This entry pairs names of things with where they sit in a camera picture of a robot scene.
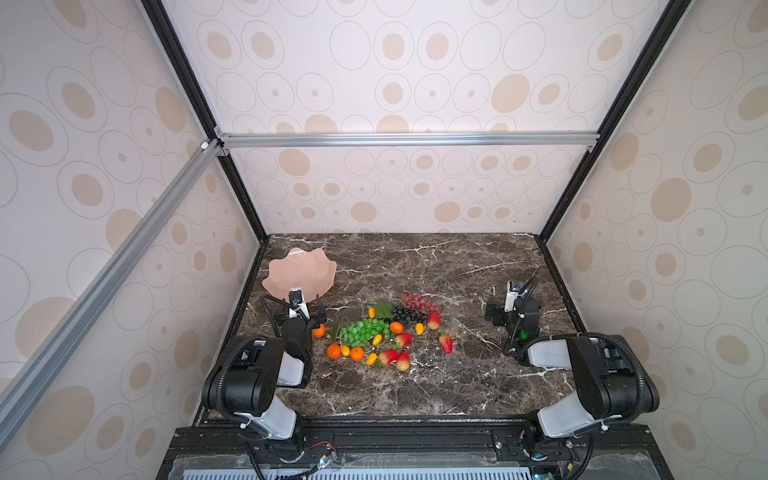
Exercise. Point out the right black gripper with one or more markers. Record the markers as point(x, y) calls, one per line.
point(513, 314)

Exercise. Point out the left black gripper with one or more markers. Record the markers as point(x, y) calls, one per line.
point(301, 319)

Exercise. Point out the pink scalloped fruit bowl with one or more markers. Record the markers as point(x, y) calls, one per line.
point(312, 272)

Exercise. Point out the green fake grape bunch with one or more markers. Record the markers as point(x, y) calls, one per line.
point(362, 332)

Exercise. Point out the black fake grape bunch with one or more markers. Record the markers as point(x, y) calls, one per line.
point(405, 315)

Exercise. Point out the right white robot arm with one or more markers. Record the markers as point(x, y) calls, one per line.
point(611, 384)

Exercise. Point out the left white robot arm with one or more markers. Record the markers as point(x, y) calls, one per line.
point(242, 385)

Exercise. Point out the fake orange far left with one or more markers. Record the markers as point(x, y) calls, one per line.
point(319, 331)

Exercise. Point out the fake orange front left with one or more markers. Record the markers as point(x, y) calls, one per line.
point(334, 351)

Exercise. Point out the fake orange front middle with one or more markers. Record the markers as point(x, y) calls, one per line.
point(357, 354)

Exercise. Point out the fake strawberry far right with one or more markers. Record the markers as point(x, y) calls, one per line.
point(446, 343)

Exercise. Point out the fake strawberry by grapes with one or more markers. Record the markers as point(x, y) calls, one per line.
point(434, 321)

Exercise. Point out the fake strawberry front left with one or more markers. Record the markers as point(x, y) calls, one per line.
point(387, 357)

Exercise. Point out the red fake grape bunch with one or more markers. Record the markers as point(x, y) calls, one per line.
point(419, 302)

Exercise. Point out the fake strawberry centre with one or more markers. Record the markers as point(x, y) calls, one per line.
point(401, 341)

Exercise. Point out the fake peach strawberry front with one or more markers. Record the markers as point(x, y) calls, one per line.
point(403, 362)

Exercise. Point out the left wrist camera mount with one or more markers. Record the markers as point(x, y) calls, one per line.
point(296, 300)

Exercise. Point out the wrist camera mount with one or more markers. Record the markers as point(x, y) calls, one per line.
point(296, 300)
point(514, 290)

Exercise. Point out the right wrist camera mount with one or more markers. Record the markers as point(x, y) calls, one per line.
point(514, 290)

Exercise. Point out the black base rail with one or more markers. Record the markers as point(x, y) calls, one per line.
point(412, 448)

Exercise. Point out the horizontal aluminium frame bar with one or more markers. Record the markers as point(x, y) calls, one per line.
point(444, 139)

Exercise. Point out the slanted aluminium frame bar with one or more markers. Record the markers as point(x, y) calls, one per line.
point(49, 359)

